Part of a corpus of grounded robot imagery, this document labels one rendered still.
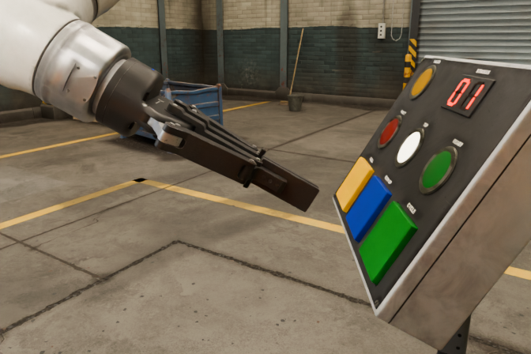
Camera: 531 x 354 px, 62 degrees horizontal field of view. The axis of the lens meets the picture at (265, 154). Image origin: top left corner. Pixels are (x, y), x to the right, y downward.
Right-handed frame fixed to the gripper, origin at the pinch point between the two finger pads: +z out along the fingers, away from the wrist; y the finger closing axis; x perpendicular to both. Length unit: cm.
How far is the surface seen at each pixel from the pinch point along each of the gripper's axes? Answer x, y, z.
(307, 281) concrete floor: -84, -162, 69
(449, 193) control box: 8.5, 4.7, 13.3
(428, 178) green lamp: 8.3, 0.1, 12.9
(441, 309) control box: -1.4, 7.1, 18.4
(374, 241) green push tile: -1.1, -1.1, 12.5
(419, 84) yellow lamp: 17.5, -19.3, 12.9
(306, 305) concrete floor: -85, -140, 67
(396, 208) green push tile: 3.5, -1.4, 12.5
